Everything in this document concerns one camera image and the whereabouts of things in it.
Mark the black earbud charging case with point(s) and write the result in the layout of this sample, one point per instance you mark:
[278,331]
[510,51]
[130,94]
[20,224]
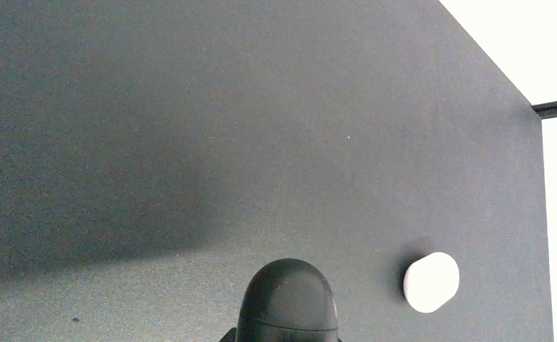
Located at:
[287,300]

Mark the white oval case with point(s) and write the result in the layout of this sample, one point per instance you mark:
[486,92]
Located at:
[430,282]

